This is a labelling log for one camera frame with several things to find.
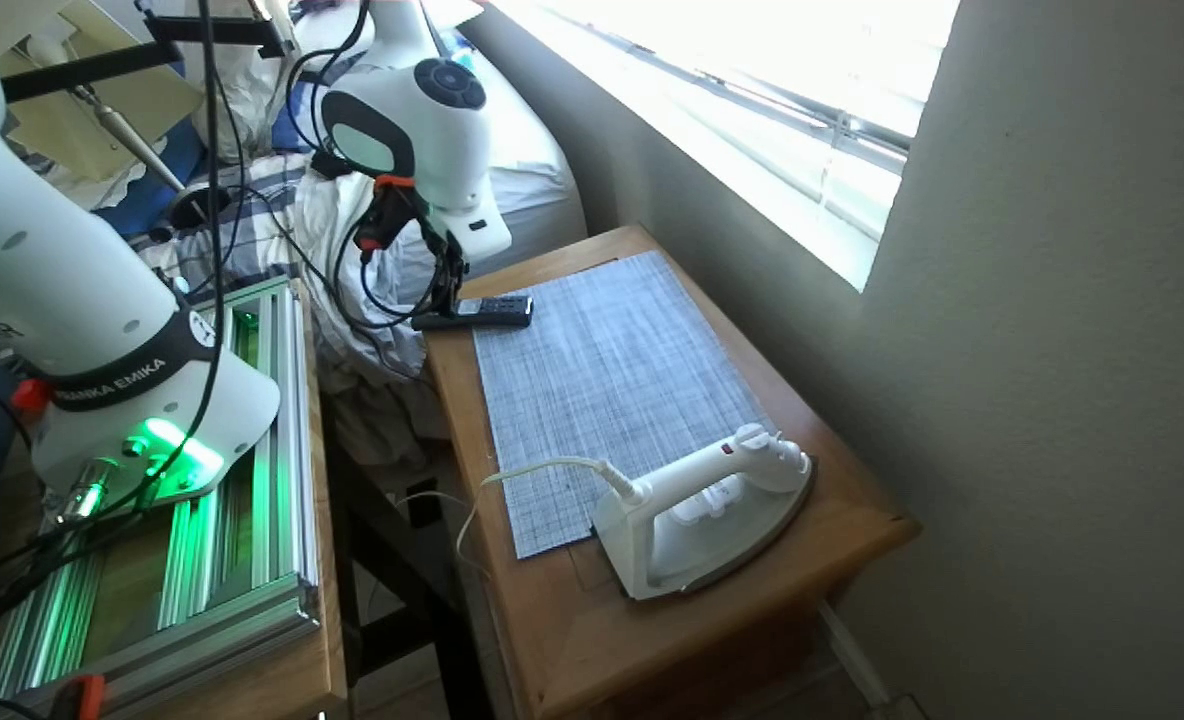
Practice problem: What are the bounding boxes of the wooden side table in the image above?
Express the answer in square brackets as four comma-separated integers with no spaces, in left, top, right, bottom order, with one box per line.
[430,227,918,720]

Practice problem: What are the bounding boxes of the white clothes iron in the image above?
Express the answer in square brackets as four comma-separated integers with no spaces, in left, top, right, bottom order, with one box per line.
[593,422,814,599]

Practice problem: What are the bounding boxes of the black hanging cables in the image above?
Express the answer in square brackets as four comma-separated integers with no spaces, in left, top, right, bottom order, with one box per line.
[0,0,396,632]

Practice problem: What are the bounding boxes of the white iron power cord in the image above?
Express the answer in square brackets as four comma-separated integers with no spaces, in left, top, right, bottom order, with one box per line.
[453,450,626,560]

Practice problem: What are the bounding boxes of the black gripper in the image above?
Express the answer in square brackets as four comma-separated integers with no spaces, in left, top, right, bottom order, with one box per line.
[419,219,468,314]

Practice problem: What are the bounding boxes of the grey woven placemat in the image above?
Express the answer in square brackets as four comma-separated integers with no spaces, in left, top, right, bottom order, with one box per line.
[471,250,768,560]

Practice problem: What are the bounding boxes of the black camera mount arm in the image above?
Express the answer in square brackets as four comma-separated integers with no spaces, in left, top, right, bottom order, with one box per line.
[0,15,285,102]

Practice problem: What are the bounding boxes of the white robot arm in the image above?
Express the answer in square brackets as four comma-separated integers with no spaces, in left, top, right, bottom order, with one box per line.
[0,0,514,516]

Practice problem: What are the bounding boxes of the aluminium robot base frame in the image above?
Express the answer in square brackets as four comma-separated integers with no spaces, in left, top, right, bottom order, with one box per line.
[0,280,338,720]

